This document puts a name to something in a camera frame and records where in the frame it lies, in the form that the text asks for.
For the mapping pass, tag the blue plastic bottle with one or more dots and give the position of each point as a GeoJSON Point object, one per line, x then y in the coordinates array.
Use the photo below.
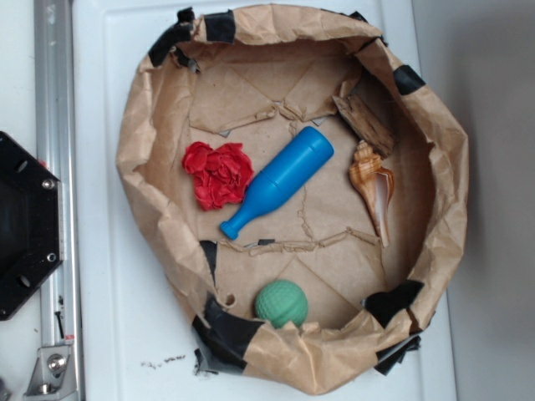
{"type": "Point", "coordinates": [281, 178]}

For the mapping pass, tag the brown paper bag bin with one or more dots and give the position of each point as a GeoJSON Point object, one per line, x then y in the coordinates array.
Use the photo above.
{"type": "Point", "coordinates": [257, 75]}

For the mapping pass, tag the red crumpled flower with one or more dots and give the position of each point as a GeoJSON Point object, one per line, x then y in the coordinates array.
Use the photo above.
{"type": "Point", "coordinates": [220, 176]}

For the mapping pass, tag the green textured ball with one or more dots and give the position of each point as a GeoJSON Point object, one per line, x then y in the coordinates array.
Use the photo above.
{"type": "Point", "coordinates": [280, 302]}

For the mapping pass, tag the orange white conch shell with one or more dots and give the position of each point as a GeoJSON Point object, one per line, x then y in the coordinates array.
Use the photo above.
{"type": "Point", "coordinates": [375, 184]}

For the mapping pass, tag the brown wood bark piece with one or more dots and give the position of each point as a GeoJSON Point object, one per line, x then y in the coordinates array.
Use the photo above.
{"type": "Point", "coordinates": [366, 124]}

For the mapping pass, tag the white plastic tray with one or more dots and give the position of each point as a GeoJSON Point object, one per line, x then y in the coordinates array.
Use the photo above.
{"type": "Point", "coordinates": [137, 343]}

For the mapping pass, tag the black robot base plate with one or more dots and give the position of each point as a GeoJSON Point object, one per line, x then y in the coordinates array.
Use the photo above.
{"type": "Point", "coordinates": [30, 239]}

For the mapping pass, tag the aluminium extrusion rail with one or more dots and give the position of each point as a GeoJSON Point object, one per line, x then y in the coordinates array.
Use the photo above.
{"type": "Point", "coordinates": [61, 321]}

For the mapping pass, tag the metal corner bracket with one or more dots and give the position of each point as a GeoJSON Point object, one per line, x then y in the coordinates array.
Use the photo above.
{"type": "Point", "coordinates": [53, 376]}

